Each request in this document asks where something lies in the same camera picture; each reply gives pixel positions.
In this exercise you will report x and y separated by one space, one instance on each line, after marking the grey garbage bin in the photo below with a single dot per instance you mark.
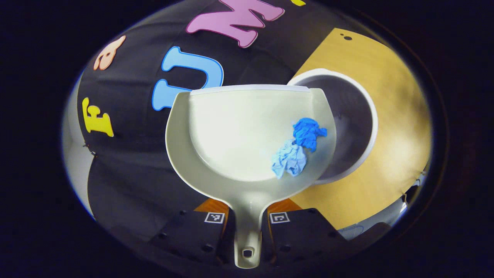
351 116

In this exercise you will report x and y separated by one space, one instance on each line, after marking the light blue paper ball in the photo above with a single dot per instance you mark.
289 160

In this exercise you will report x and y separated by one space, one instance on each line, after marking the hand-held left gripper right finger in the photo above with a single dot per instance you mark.
305 235

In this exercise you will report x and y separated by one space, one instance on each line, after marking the wooden desktop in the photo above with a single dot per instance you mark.
397 96

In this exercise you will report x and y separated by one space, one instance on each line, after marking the dark blue paper ball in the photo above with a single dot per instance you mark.
307 133

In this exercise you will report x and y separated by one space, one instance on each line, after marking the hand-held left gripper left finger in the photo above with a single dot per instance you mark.
189 235

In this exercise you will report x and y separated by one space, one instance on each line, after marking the black backdrop cloth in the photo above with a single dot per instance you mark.
135 166

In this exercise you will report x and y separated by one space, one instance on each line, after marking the white dustpan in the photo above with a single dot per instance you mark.
231 135

